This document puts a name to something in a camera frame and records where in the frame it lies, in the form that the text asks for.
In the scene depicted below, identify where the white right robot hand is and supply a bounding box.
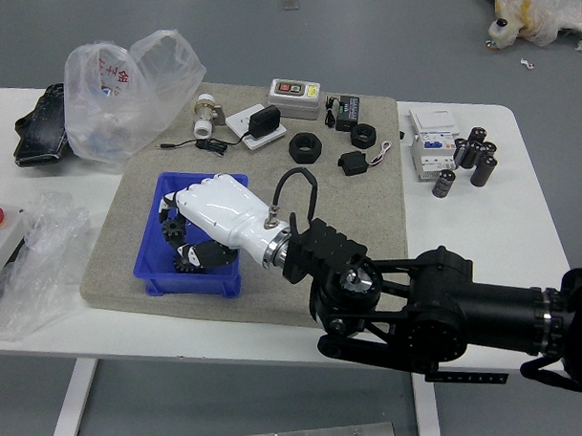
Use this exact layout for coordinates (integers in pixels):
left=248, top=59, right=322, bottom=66
left=156, top=172, right=293, bottom=273

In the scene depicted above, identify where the blue plastic box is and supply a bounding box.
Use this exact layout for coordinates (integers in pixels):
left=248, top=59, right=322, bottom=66
left=129, top=169, right=254, bottom=301

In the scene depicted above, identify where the big black hex nut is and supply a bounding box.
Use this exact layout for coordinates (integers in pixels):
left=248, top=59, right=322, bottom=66
left=287, top=132, right=323, bottom=165

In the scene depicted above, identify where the small black hex nut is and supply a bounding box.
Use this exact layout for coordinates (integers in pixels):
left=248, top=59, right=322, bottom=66
left=349, top=122, right=378, bottom=149

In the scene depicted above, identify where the grey emergency stop box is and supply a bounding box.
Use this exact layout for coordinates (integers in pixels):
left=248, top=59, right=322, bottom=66
left=0, top=203, right=30, bottom=292

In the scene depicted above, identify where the grey-brown mat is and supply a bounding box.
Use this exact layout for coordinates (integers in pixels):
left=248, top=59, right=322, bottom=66
left=72, top=75, right=413, bottom=338

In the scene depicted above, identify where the white and brass valve fitting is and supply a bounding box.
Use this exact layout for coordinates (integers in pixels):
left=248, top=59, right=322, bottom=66
left=192, top=92, right=226, bottom=140

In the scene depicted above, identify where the black power adapter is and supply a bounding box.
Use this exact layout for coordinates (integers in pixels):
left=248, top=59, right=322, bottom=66
left=246, top=104, right=284, bottom=138

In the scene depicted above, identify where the white table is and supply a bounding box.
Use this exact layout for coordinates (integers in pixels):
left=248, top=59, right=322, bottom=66
left=0, top=67, right=582, bottom=436

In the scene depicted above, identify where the white plastic bag red print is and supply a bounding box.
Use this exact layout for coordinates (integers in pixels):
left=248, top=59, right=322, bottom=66
left=62, top=28, right=211, bottom=177

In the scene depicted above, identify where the black module with green terminal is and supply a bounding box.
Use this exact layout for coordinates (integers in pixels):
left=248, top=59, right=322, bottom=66
left=323, top=94, right=364, bottom=132

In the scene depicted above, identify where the clear plastic bag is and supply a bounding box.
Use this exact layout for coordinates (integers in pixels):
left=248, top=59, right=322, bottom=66
left=0, top=189, right=95, bottom=342

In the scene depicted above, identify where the black pouch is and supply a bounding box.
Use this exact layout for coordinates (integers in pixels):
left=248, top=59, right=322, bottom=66
left=11, top=82, right=73, bottom=167

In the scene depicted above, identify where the white circuit breaker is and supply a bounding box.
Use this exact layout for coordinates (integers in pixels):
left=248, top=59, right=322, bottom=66
left=408, top=128, right=459, bottom=184

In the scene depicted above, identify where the black table control panel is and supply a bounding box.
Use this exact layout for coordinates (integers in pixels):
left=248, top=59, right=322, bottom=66
left=423, top=368, right=510, bottom=387

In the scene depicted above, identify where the black adapter cable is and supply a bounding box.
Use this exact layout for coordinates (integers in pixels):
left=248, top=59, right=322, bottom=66
left=155, top=135, right=251, bottom=161

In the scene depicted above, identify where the white wall socket plate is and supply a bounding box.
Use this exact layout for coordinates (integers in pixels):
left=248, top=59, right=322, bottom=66
left=224, top=104, right=289, bottom=153

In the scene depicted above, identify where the white push-button switch box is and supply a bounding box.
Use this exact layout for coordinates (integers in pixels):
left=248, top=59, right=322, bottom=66
left=266, top=76, right=323, bottom=123

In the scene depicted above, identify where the small black module with wires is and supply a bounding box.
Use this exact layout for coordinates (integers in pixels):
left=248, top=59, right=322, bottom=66
left=336, top=140, right=395, bottom=178

